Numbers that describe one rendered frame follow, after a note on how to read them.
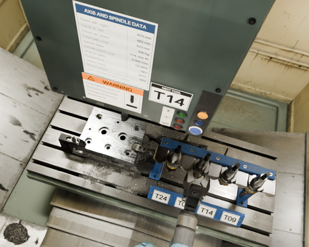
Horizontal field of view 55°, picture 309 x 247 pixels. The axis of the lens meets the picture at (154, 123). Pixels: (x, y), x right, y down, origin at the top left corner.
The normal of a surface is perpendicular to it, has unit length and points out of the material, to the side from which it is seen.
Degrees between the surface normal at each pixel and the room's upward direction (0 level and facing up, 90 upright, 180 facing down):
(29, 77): 24
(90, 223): 8
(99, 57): 90
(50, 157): 0
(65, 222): 8
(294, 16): 90
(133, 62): 90
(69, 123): 0
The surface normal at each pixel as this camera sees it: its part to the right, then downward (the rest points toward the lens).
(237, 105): 0.10, -0.49
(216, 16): -0.27, 0.82
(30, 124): 0.48, -0.33
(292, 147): -0.30, -0.56
